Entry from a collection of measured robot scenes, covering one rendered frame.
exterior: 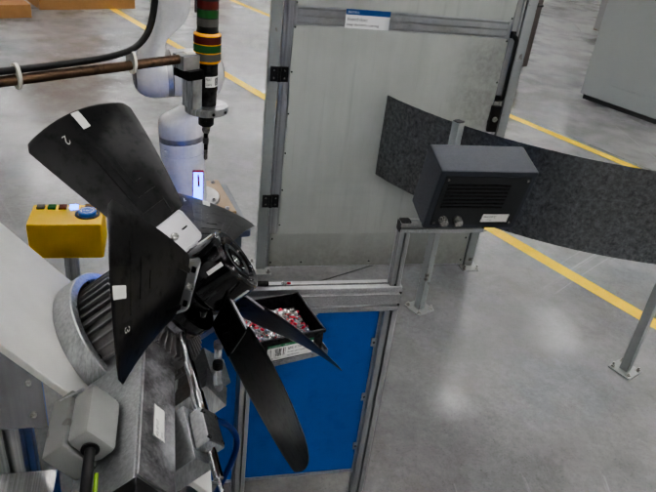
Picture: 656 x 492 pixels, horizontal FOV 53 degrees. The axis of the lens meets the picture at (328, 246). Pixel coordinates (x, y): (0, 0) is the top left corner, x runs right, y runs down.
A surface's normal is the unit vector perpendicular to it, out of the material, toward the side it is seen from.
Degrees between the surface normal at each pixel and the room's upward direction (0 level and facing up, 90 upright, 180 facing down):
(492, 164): 15
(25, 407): 90
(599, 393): 0
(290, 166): 90
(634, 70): 90
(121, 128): 37
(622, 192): 90
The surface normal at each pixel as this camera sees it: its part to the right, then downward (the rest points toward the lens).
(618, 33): -0.80, 0.22
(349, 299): 0.20, 0.50
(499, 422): 0.11, -0.86
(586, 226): -0.30, 0.44
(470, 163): 0.15, -0.70
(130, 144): 0.58, -0.43
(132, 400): -0.55, -0.66
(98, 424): 0.81, -0.56
